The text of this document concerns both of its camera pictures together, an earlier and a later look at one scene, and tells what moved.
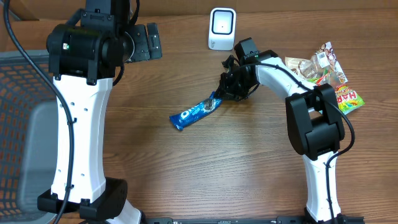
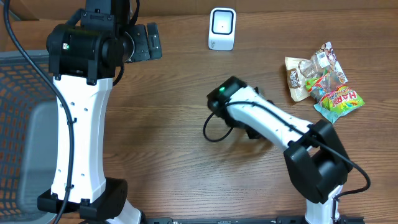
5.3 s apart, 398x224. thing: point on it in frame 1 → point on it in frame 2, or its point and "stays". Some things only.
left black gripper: (147, 50) stays
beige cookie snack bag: (321, 68) stays
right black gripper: (225, 92) → (252, 133)
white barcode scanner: (222, 28) stays
